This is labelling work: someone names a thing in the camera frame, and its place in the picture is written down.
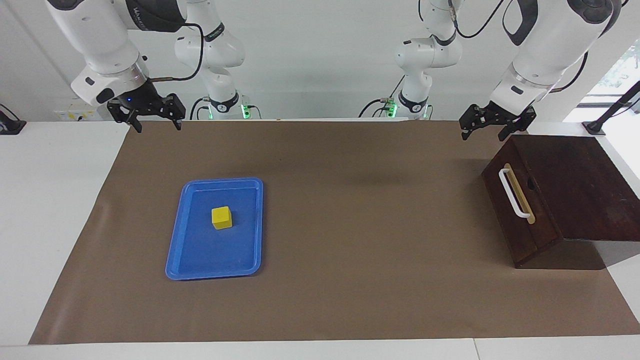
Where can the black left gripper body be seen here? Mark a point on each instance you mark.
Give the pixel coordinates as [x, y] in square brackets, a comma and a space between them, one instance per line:
[497, 116]

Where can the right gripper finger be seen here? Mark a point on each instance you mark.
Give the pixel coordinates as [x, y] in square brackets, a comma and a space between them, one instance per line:
[177, 122]
[137, 125]

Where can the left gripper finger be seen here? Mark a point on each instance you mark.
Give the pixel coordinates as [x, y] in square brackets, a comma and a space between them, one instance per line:
[466, 133]
[506, 135]

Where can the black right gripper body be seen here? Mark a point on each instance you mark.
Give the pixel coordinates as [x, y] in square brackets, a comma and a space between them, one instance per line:
[145, 102]

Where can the wooden drawer with dark front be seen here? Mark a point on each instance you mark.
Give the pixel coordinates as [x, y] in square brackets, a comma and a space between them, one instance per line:
[510, 225]

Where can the yellow cube block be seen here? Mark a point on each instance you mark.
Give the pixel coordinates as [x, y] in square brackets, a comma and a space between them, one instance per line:
[221, 218]

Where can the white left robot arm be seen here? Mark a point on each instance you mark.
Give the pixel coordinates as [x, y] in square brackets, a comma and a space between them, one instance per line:
[550, 50]

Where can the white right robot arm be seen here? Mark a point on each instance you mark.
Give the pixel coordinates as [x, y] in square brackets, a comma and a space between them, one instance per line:
[105, 40]

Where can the dark wooden drawer cabinet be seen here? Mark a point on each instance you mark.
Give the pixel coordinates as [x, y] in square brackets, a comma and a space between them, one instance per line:
[585, 190]

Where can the bright window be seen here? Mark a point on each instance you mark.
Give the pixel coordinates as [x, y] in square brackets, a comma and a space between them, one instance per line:
[617, 75]

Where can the blue plastic tray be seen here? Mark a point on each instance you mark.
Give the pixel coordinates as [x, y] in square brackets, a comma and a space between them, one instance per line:
[210, 250]

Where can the brown paper table mat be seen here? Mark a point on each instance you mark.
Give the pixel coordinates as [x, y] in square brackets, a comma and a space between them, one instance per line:
[350, 250]

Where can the white wall socket box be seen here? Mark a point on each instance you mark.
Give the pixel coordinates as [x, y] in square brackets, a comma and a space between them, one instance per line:
[75, 112]

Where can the black camera stand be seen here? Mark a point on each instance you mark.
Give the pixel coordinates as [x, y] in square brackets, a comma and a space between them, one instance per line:
[612, 109]

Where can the black clamp mount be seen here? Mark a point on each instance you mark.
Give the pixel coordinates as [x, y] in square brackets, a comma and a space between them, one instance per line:
[11, 126]

